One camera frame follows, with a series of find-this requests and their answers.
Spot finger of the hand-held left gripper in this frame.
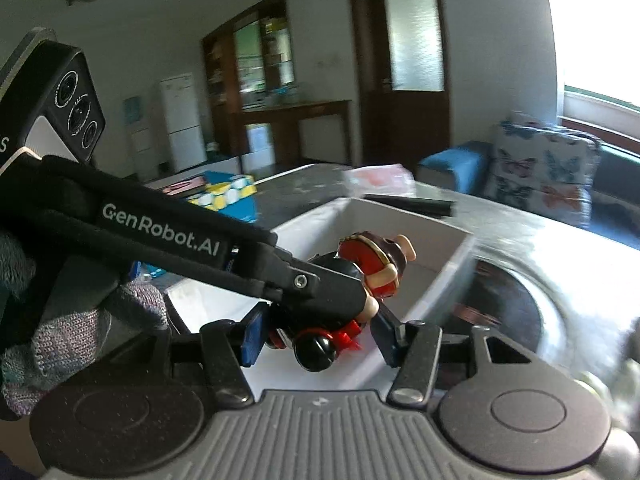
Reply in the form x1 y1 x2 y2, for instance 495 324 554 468
230 242 369 319

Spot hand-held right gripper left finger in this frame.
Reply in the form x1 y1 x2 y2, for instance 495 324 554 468
125 305 271 407

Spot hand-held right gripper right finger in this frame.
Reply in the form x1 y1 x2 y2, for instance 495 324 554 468
372 307 548 408

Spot red robed toy figure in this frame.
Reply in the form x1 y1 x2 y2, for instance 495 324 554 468
337 231 418 302

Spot black haired toy figure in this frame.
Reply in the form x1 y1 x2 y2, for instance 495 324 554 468
267 255 368 373

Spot grey cardboard box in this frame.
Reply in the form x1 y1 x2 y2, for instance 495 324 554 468
165 196 476 401

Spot person's left hand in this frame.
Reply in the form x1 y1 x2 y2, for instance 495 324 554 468
0 232 168 418

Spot water dispenser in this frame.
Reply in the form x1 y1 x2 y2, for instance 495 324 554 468
122 95 160 181

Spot blue box with yellow spots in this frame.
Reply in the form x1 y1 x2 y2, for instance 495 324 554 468
150 172 258 223

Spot white refrigerator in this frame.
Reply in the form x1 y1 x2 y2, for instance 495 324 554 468
159 72 207 173

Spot round black induction hob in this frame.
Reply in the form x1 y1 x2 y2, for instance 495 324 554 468
450 245 626 391

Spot pink plastic bag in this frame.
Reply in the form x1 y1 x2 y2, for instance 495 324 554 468
342 164 416 198

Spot black rod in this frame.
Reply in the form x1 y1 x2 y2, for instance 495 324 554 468
362 192 457 218

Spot white carton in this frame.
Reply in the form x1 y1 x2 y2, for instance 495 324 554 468
246 125 277 157

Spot wooden display cabinet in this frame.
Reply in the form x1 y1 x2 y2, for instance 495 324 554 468
201 0 351 171

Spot blue sofa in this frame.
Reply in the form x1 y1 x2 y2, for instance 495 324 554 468
417 140 640 251

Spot butterfly print cushion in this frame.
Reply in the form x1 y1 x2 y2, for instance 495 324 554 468
482 112 601 226

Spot wooden door with frosted glass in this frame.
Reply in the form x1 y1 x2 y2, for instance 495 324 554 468
345 0 451 168

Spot window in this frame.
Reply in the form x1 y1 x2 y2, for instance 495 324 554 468
545 0 640 116

